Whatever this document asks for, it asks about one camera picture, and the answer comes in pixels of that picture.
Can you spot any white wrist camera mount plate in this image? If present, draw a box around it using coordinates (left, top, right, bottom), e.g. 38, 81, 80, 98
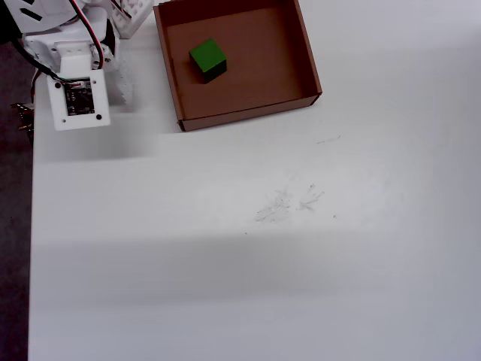
45, 41, 113, 132

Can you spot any green cube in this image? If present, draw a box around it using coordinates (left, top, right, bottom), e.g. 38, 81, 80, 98
188, 38, 228, 85

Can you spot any thick black camera cable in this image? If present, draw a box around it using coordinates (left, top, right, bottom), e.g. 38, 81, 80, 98
11, 35, 84, 86

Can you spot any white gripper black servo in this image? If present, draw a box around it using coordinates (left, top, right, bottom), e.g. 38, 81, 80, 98
21, 35, 135, 109

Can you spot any red black arm servo wire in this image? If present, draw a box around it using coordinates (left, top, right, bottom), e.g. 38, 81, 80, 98
68, 0, 107, 71

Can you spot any brown cardboard box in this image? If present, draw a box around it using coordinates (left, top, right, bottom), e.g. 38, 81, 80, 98
152, 0, 324, 133

